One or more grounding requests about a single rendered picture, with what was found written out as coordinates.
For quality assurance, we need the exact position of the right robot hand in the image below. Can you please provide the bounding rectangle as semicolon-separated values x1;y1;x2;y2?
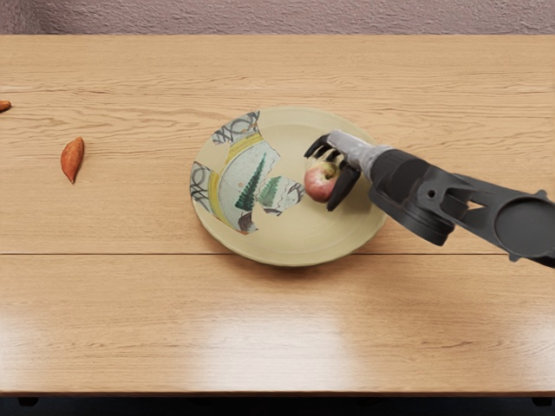
304;129;393;212

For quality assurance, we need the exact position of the red yellow apple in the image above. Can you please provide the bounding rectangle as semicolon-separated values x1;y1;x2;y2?
304;161;340;204

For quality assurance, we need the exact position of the cream plate with printed pattern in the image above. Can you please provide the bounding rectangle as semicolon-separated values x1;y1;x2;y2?
189;107;389;267

